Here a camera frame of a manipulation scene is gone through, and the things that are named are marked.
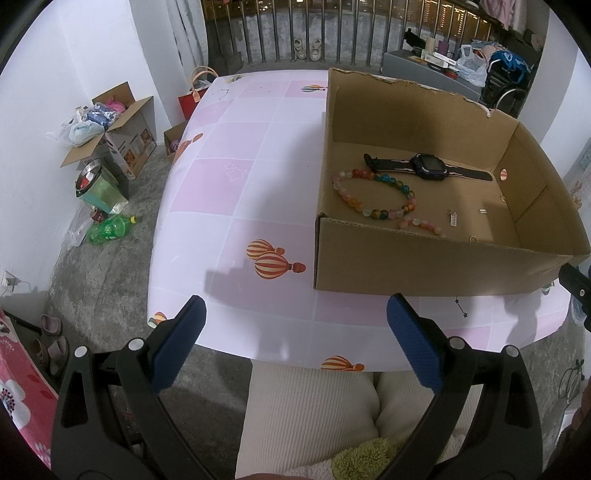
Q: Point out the white flat box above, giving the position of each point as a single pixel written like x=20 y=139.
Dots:
x=438 y=59

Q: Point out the white curtain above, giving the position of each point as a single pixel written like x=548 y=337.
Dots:
x=187 y=37

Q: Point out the light pink hanging garment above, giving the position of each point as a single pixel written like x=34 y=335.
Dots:
x=501 y=11

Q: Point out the blue bag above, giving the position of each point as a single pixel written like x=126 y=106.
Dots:
x=508 y=62

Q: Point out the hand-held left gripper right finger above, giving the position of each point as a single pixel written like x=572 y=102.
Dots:
x=415 y=346

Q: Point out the metal balcony railing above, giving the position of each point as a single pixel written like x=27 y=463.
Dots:
x=351 y=32

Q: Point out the small brown cardboard box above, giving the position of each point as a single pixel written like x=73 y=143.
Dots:
x=173 y=138

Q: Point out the green plastic bottle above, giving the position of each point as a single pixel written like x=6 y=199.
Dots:
x=108 y=228

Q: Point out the wall poster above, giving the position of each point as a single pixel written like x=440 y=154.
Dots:
x=582 y=157

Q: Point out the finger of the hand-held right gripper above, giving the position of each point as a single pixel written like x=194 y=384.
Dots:
x=579 y=290

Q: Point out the white child shoe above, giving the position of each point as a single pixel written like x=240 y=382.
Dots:
x=299 y=48
x=316 y=49

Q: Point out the red paper bag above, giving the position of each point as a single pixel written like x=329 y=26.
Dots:
x=189 y=104

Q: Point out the white plastic shopping bag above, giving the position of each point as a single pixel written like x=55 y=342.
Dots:
x=473 y=67

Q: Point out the large brown cardboard box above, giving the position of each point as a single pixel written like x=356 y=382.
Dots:
x=415 y=267

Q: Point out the pink printed tablecloth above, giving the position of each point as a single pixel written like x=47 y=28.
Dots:
x=231 y=184

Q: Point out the red drink can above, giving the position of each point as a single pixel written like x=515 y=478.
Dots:
x=99 y=215

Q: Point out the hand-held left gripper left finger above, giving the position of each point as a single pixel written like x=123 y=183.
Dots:
x=180 y=341

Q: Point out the black wrist watch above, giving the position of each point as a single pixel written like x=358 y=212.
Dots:
x=427 y=165

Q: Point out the grey cabinet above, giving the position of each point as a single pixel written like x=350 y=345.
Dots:
x=406 y=69

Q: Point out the wheelchair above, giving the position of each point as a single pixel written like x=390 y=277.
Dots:
x=503 y=90

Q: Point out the white plastic bag green print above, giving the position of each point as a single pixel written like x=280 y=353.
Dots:
x=83 y=131

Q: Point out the silver charm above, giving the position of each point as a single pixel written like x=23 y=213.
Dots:
x=452 y=218

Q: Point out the red floral blanket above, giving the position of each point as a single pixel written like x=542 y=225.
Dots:
x=18 y=392

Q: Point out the green fluffy cloth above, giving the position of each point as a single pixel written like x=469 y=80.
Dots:
x=364 y=461

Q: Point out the metal pot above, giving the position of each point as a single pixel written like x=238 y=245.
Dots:
x=89 y=175

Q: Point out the open printed cardboard box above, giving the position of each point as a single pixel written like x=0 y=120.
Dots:
x=134 y=147

